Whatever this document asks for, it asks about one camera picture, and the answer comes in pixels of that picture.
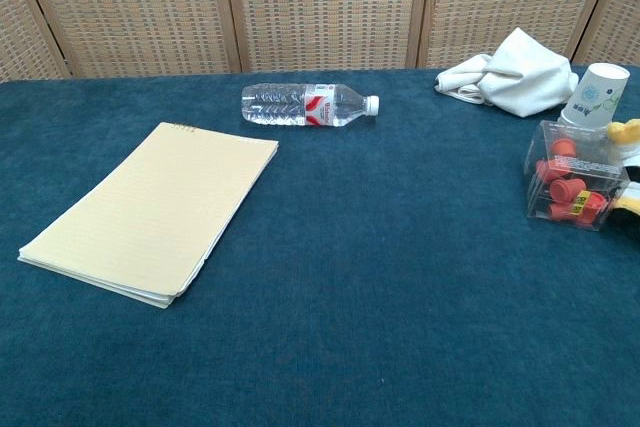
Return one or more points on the yellow paper notepad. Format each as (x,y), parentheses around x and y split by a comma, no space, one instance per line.
(150,207)

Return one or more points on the clear plastic water bottle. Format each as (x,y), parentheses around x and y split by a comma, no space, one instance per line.
(280,104)

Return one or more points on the blue felt table cover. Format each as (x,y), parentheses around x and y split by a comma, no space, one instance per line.
(375,272)

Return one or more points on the red rubber plug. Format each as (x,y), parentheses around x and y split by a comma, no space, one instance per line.
(557,211)
(592,207)
(565,190)
(545,170)
(562,148)

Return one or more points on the crumpled white cloth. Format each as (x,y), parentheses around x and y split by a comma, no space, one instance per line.
(525,77)

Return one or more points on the clear plastic box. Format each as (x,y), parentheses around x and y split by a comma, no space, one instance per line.
(585,167)

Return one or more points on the white printed paper cup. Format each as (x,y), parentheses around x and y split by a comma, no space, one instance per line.
(595,97)

